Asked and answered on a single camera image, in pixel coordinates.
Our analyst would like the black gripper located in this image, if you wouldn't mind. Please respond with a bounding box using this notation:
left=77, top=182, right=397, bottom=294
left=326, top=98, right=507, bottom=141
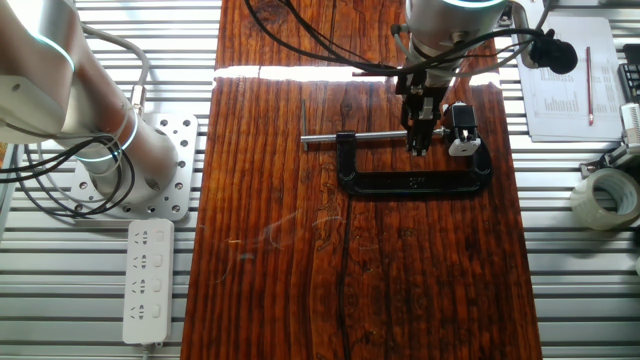
left=394, top=69, right=451, bottom=156

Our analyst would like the black white pencil sharpener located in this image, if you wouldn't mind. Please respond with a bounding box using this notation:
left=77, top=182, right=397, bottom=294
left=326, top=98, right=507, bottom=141
left=442, top=102, right=482, bottom=157

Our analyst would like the black C-clamp with steel screw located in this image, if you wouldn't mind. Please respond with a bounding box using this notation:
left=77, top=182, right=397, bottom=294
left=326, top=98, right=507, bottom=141
left=299, top=98, right=494, bottom=196

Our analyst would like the printed paper sheet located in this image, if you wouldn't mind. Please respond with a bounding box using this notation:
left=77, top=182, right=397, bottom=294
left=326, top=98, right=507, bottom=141
left=510, top=12, right=626, bottom=143

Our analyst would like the red pen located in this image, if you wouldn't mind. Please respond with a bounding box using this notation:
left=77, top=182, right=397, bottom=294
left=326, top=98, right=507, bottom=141
left=585, top=46, right=595, bottom=126

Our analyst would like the clear tape roll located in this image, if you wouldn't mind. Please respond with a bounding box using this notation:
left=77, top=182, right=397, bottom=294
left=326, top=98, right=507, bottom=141
left=570, top=167, right=640, bottom=231

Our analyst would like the small metal clip tool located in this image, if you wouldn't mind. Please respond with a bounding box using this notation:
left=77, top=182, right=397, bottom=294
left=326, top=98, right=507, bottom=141
left=579, top=144, right=640, bottom=179

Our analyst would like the silver handheld device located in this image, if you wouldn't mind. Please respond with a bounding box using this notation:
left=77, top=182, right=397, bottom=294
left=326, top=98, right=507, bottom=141
left=619, top=102, right=640, bottom=149

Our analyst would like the black keyboard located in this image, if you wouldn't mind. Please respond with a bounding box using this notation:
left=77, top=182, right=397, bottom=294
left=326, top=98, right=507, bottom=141
left=617, top=43, right=640, bottom=104

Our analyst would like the brown wooden board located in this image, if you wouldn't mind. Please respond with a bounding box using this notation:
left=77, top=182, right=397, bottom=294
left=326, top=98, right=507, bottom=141
left=180, top=0, right=544, bottom=360

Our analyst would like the white power strip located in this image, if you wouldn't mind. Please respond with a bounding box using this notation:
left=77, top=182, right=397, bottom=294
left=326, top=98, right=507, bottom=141
left=122, top=218, right=175, bottom=346

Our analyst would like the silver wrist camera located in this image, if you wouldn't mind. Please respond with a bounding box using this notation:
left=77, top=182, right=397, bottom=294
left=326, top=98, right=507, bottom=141
left=508, top=0, right=540, bottom=70

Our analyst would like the black cable plug clump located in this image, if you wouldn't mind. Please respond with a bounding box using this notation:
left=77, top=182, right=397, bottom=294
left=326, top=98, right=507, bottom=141
left=528, top=28, right=579, bottom=75

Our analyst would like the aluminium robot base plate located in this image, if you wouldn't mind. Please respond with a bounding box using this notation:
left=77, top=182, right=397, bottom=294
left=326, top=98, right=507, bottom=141
left=69, top=113, right=200, bottom=221

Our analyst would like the thick grey cable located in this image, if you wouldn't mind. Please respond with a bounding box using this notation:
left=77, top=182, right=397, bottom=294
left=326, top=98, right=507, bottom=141
left=74, top=22, right=152, bottom=116

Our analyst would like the black cable bundle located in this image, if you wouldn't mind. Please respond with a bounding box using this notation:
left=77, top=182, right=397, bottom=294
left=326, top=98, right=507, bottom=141
left=0, top=0, right=551, bottom=219

